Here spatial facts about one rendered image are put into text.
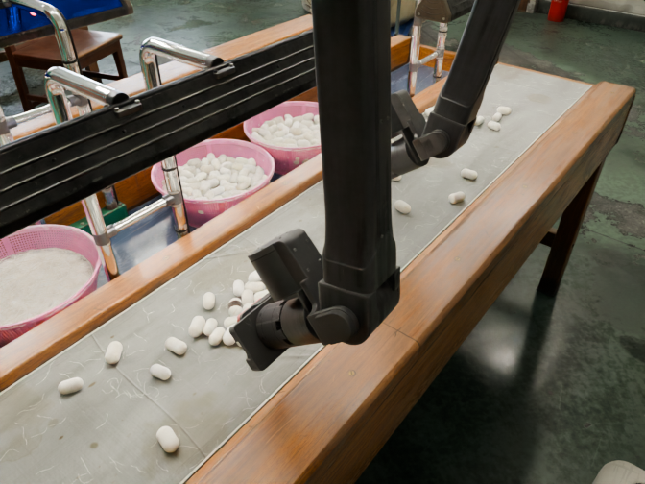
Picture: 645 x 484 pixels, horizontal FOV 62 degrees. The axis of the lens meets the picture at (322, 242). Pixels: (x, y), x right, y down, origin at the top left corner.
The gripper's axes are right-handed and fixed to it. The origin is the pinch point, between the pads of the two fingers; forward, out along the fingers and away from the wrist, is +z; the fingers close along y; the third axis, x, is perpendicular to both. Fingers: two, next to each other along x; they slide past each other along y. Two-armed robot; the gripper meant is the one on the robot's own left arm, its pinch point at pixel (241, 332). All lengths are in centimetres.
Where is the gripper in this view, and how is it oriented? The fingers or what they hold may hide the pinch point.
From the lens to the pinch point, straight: 75.5
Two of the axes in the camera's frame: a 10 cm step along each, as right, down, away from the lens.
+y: -6.2, 4.8, -6.2
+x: 5.1, 8.5, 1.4
